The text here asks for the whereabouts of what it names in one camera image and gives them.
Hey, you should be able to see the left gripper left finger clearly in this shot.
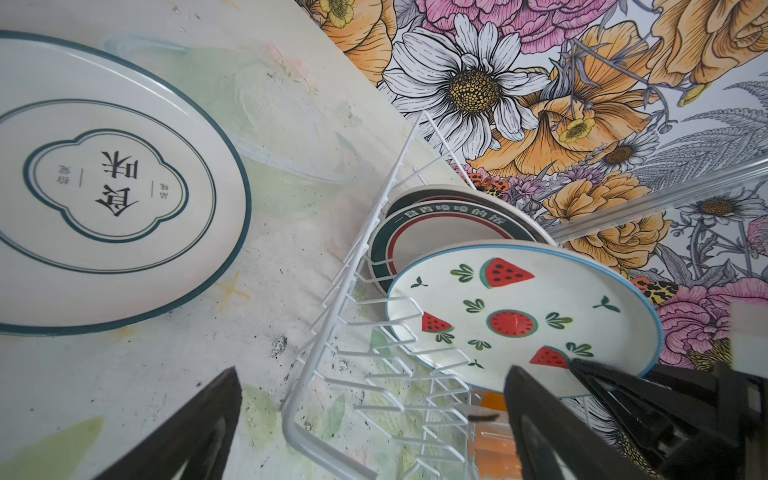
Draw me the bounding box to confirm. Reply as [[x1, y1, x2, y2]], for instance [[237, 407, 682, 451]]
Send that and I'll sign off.
[[97, 367, 243, 479]]

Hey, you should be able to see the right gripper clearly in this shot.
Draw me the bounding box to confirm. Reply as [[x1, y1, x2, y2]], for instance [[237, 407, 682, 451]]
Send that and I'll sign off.
[[569, 359, 767, 479]]

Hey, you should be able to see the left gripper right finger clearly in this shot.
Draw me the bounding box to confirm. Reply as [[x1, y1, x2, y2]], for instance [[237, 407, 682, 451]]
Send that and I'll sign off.
[[504, 366, 648, 479]]

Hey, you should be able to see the watermelon pattern plate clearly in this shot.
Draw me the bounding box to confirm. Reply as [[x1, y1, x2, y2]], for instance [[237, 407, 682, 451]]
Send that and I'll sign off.
[[386, 241, 663, 397]]

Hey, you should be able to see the white wire dish rack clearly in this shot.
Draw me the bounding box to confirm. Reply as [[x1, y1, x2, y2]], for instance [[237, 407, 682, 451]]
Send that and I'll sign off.
[[281, 111, 479, 479]]

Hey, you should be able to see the white plate green rim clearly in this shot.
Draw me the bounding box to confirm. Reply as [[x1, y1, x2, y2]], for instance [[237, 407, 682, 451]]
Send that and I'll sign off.
[[1, 30, 252, 336]]

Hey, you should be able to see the orange plastic bowl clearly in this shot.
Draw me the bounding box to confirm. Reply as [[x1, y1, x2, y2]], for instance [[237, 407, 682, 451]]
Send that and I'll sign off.
[[469, 390, 523, 479]]

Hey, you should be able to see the front red green rimmed plate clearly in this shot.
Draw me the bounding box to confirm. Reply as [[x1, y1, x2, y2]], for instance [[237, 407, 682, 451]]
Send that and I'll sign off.
[[368, 200, 539, 293]]

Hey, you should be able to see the red green rimmed plate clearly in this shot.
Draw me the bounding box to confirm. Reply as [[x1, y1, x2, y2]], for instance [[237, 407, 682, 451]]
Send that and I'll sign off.
[[368, 200, 539, 293], [385, 184, 557, 246]]

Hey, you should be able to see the rear red green rimmed plate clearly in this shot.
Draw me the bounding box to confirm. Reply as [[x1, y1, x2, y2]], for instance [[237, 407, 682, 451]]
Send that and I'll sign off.
[[385, 184, 557, 246]]

